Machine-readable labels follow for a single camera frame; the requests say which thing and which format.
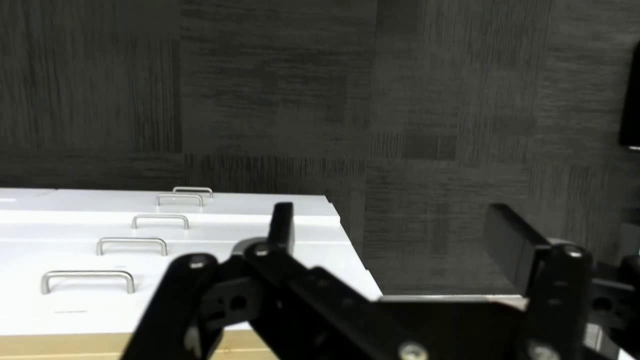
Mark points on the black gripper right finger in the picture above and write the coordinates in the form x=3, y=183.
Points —
x=553, y=287

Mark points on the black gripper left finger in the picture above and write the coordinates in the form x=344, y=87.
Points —
x=292, y=301

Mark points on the white drawer cabinet wood top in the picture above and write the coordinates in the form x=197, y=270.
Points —
x=220, y=280

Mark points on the black box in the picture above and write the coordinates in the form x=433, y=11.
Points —
x=632, y=93

